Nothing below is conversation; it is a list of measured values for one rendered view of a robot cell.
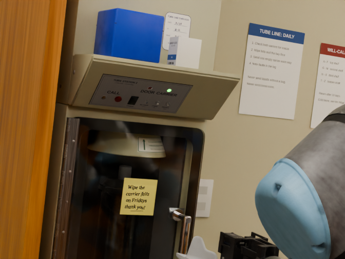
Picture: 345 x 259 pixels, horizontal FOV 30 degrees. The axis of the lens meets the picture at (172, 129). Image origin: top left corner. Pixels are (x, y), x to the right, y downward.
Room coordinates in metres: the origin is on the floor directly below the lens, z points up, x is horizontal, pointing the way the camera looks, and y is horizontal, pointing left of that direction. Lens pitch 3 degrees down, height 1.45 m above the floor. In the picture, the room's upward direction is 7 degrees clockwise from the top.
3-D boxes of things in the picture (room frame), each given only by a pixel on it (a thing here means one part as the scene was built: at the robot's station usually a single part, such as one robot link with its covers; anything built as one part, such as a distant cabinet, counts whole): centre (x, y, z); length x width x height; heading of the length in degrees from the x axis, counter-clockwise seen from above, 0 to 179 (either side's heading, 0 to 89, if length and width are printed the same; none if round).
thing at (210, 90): (1.28, 0.04, 1.46); 0.32 x 0.11 x 0.10; 117
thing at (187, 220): (1.35, -0.04, 1.17); 0.05 x 0.03 x 0.10; 27
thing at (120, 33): (1.25, 0.11, 1.56); 0.10 x 0.10 x 0.09; 27
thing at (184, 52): (1.31, 0.00, 1.54); 0.05 x 0.05 x 0.06; 21
